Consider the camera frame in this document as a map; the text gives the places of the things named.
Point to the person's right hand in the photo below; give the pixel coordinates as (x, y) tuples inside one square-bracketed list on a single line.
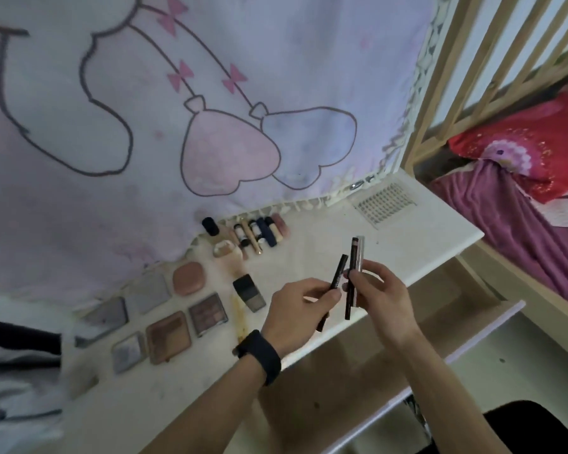
[(385, 307)]

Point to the person's left hand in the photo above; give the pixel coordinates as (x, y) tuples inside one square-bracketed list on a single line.
[(293, 321)]

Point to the dark square foundation bottle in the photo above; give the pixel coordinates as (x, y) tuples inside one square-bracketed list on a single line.
[(250, 293)]

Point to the purple drawer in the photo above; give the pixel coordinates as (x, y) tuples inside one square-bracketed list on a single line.
[(341, 373)]

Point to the dark eyeshadow palette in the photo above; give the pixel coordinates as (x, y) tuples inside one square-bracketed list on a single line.
[(208, 314)]

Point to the peach pump bottle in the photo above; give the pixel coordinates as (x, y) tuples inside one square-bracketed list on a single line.
[(229, 260)]

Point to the navy cosmetic tube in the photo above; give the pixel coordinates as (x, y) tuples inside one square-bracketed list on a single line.
[(268, 236)]

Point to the pink concealer tube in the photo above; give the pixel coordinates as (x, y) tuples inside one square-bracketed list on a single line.
[(244, 243)]

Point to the beige tube black cap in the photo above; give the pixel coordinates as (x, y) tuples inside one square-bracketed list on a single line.
[(275, 229)]

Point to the false eyelash tray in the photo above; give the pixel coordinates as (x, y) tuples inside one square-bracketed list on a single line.
[(383, 204)]

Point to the small pale tube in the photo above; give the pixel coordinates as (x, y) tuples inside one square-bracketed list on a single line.
[(239, 231)]

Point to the pink rounded compact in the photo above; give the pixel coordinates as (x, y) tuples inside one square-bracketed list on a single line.
[(188, 278)]

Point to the foundation bottle black cap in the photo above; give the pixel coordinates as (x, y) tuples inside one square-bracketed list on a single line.
[(210, 225)]

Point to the brown blush palette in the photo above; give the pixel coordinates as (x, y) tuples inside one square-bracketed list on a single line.
[(168, 338)]

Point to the small grey square palette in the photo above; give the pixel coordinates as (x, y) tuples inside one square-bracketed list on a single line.
[(149, 293)]

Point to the silver square palette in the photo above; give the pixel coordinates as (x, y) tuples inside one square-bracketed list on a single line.
[(128, 352)]

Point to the large grey square palette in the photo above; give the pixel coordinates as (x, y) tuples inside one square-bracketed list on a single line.
[(104, 319)]

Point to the clear square palette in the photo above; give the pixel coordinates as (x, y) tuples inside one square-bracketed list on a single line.
[(80, 382)]

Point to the person's right forearm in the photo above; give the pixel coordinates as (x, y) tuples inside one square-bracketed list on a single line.
[(445, 397)]

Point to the person's left forearm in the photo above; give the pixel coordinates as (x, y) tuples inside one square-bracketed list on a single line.
[(203, 416)]

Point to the white dressing table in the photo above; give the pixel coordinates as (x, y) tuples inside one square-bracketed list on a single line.
[(312, 241)]

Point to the black smartwatch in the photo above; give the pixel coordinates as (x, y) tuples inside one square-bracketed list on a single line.
[(260, 354)]

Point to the silver oval metal fitting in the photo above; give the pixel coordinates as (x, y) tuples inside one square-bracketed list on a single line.
[(356, 185)]

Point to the purple bed sheet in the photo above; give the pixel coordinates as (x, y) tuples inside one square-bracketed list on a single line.
[(501, 222)]

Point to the black office chair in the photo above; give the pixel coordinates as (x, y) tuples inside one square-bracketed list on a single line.
[(539, 430)]

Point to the pink patterned paper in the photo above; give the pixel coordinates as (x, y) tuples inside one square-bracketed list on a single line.
[(563, 210)]

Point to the red floral pillow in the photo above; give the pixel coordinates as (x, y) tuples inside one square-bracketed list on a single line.
[(549, 146)]

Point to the pink cartoon cloth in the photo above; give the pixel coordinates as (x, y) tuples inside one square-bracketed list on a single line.
[(75, 208)]

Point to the dark red wooden door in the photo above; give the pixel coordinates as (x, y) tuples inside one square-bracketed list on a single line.
[(19, 335)]

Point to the white hanging garment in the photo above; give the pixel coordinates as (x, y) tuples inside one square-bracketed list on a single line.
[(19, 397)]

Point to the wooden bed frame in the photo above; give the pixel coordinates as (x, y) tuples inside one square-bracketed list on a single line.
[(438, 89)]

